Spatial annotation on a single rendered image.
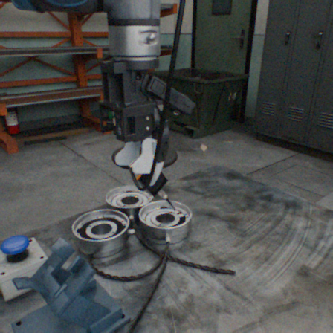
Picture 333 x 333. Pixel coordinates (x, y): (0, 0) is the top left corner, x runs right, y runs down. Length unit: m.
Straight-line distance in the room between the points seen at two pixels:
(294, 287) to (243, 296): 0.09
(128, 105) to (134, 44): 0.09
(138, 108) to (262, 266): 0.34
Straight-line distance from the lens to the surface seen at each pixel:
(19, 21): 4.36
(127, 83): 0.48
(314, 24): 3.38
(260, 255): 0.61
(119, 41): 0.47
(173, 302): 0.51
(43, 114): 4.48
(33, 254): 0.56
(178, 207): 0.67
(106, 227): 0.63
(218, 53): 4.71
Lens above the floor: 1.17
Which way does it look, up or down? 25 degrees down
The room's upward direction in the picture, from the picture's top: straight up
